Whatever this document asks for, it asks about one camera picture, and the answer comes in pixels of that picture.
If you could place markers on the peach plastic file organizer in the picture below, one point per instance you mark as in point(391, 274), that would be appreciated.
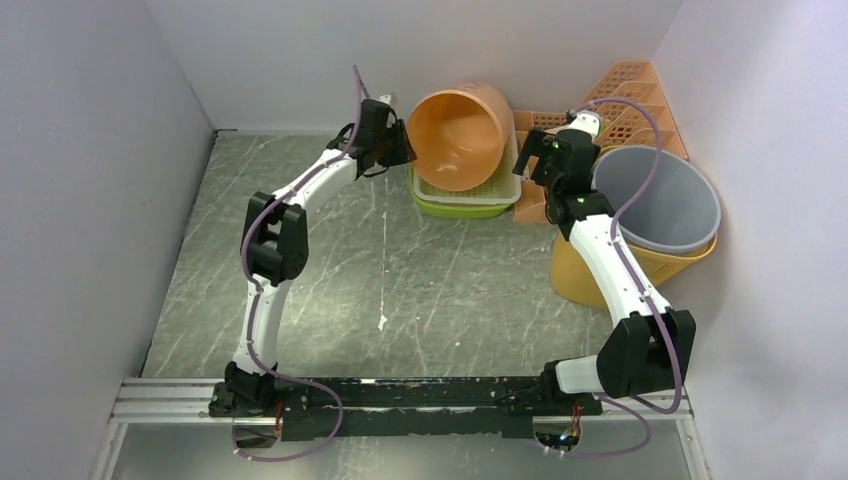
point(621, 125)

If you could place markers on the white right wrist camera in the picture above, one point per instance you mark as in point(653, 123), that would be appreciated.
point(588, 122)

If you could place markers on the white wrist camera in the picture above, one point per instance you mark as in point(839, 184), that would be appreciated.
point(388, 99)
point(588, 122)

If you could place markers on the green tray under basket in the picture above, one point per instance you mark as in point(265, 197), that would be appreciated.
point(500, 192)

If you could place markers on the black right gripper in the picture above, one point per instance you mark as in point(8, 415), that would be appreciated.
point(534, 147)

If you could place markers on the yellow slatted waste basket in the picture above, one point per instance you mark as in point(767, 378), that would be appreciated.
point(572, 279)

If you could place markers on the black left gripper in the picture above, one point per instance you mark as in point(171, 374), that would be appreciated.
point(406, 152)

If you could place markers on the aluminium rail frame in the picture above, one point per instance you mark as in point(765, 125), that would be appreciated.
point(159, 429)

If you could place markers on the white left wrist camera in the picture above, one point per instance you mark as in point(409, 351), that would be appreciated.
point(388, 99)

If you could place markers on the large orange plastic bucket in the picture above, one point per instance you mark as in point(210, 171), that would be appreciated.
point(459, 135)

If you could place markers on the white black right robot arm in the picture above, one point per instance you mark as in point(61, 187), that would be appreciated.
point(649, 346)

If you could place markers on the grey plastic bin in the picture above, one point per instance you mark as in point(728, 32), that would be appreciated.
point(678, 212)

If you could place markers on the black base bar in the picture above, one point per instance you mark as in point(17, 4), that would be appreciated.
point(360, 407)

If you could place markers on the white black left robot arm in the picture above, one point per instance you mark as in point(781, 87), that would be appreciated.
point(275, 249)

